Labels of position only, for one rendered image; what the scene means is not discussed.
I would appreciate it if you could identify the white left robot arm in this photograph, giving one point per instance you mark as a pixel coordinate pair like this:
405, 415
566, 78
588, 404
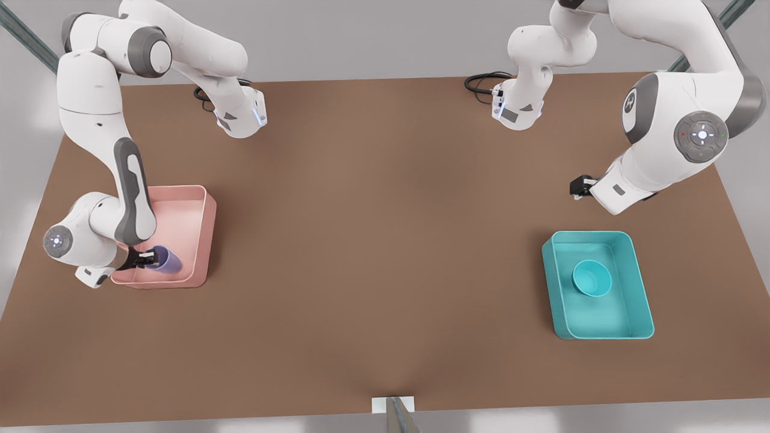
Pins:
674, 120

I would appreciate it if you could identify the pink plastic box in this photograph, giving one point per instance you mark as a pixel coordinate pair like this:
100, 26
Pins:
186, 228

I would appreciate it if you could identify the teal bowl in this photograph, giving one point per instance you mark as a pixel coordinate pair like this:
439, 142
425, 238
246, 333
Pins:
592, 278

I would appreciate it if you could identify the teal plastic box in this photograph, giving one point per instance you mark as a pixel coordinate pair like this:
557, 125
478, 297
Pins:
601, 288

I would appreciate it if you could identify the purple cup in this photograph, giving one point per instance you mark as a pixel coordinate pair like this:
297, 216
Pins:
166, 260

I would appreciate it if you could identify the silver frame post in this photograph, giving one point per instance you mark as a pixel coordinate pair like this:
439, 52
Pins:
716, 30
27, 39
397, 415

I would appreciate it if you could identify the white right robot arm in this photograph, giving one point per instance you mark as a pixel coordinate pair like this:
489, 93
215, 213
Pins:
96, 120

